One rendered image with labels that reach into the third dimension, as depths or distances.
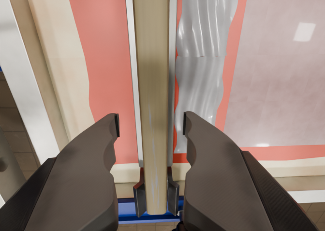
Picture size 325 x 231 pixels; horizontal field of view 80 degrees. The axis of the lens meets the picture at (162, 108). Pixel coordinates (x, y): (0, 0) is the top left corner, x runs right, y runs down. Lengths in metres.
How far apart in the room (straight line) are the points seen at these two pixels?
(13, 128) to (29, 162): 0.33
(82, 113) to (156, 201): 0.18
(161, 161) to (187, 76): 0.13
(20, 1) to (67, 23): 0.05
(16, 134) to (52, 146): 1.49
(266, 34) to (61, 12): 0.27
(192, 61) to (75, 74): 0.17
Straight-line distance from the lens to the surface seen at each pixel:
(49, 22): 0.31
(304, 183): 0.51
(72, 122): 0.36
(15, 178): 0.40
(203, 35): 0.29
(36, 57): 0.31
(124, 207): 0.41
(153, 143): 0.22
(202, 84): 0.30
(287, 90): 0.37
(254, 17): 0.31
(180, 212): 0.41
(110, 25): 0.29
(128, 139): 0.35
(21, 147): 1.90
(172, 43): 0.24
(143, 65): 0.18
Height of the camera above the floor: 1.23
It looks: 61 degrees down
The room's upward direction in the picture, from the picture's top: 175 degrees clockwise
